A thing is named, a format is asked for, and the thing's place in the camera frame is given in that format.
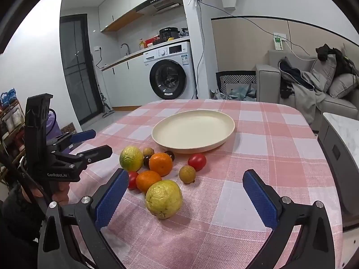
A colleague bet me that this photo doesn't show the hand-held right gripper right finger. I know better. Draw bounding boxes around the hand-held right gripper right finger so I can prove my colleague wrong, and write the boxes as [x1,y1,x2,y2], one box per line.
[243,169,335,269]

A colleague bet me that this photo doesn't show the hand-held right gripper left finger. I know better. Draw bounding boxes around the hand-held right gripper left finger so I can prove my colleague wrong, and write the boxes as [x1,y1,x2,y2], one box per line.
[38,168,129,269]

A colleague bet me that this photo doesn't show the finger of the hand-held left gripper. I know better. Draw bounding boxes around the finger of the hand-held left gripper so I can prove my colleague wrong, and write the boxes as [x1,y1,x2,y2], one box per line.
[46,129,96,152]
[53,145,113,169]

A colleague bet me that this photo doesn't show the red tomato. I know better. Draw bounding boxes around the red tomato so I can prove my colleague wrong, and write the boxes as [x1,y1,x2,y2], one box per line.
[127,171,140,190]
[188,153,207,171]

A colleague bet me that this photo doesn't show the green guava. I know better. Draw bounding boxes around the green guava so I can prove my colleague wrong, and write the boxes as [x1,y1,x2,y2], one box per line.
[119,146,144,172]

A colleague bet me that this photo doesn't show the orange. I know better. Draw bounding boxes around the orange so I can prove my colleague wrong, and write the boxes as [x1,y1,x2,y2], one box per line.
[136,170,162,192]
[149,152,173,176]

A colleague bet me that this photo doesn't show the yellow guava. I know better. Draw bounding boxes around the yellow guava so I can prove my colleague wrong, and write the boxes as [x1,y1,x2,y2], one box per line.
[145,180,183,219]

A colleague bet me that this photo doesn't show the brown longan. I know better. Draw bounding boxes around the brown longan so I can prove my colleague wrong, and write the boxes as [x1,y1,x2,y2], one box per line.
[179,165,196,184]

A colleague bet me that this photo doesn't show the cream round plate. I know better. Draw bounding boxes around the cream round plate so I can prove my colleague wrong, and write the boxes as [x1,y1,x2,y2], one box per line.
[152,110,235,154]

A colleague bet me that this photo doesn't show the person's left forearm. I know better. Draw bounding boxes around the person's left forearm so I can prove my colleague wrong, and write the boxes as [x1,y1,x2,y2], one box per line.
[0,185,48,258]

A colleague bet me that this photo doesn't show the person's left hand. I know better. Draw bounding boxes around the person's left hand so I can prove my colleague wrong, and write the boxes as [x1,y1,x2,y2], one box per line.
[54,182,70,206]

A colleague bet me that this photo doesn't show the purple bag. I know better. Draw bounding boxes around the purple bag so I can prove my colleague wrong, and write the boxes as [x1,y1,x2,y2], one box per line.
[46,111,62,139]

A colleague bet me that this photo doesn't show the shoe rack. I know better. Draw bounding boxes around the shoe rack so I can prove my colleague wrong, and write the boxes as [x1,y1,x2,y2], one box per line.
[0,90,28,174]

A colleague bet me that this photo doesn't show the floor mop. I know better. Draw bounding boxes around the floor mop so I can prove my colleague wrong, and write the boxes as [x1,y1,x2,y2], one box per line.
[95,59,114,118]

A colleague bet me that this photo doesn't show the pink checked tablecloth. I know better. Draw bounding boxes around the pink checked tablecloth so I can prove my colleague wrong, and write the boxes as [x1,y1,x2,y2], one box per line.
[60,99,344,269]

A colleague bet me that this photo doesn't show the dark glass door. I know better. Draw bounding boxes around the dark glass door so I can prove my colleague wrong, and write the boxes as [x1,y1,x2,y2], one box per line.
[59,14,103,125]

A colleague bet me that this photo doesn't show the white kitchen counter cabinets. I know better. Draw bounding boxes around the white kitchen counter cabinets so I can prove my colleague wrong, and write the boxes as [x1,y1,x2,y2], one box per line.
[101,51,146,111]

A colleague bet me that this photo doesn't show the white washing machine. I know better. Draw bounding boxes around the white washing machine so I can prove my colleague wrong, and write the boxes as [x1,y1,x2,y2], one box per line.
[143,41,197,100]

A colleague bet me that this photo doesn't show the marble side table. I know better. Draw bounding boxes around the marble side table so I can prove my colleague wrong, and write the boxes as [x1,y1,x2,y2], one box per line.
[317,112,359,222]

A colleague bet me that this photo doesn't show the light blue plastic bags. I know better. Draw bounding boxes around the light blue plastic bags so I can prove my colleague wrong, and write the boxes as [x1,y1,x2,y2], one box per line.
[210,84,257,101]

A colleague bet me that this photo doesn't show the grey clothes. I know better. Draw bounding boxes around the grey clothes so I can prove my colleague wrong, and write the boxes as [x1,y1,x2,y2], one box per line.
[292,71,326,125]

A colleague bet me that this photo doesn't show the grey sofa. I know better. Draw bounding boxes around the grey sofa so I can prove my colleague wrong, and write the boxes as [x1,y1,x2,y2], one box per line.
[256,50,359,131]

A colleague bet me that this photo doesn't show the black patterned basket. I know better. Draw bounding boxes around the black patterned basket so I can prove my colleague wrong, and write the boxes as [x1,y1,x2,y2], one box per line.
[216,71,257,100]

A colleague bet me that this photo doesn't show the dark blue clothes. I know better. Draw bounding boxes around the dark blue clothes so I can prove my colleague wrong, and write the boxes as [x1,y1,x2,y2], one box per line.
[279,56,312,90]

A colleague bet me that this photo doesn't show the black pressure cooker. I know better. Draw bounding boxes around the black pressure cooker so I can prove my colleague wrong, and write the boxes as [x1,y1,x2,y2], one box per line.
[159,27,180,41]

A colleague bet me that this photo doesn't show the white upper cabinets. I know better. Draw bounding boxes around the white upper cabinets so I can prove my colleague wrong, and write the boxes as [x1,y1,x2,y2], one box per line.
[98,0,153,33]

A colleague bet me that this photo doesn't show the grey pillow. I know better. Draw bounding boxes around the grey pillow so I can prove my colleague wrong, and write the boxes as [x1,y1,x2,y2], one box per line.
[328,73,359,99]
[310,54,337,91]

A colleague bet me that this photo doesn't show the range hood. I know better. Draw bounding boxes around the range hood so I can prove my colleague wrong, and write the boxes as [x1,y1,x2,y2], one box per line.
[136,0,183,16]

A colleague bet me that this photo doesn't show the black clothes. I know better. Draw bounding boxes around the black clothes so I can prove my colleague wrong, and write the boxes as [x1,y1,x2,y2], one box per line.
[315,44,357,76]

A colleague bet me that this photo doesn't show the white wall control panel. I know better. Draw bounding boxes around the white wall control panel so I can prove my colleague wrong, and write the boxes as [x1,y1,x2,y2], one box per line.
[273,32,287,51]

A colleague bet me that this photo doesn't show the black cable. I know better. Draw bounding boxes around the black cable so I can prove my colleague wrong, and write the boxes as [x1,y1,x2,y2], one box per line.
[193,0,317,59]

